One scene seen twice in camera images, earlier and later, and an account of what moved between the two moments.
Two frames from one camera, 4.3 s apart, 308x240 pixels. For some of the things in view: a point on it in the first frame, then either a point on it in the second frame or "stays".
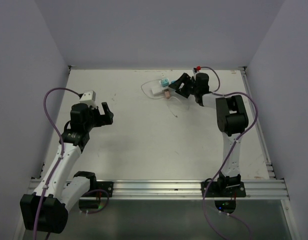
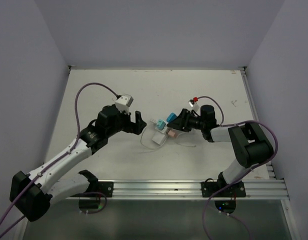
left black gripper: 105,119 to 134,127
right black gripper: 185,79 to 181,122
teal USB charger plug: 165,82 to 160,124
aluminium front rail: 267,188 stays
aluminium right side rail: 268,161 stays
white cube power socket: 157,90 to 158,137
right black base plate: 223,189 stays
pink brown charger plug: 167,94 to 172,133
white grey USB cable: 146,94 to 149,148
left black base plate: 106,186 stays
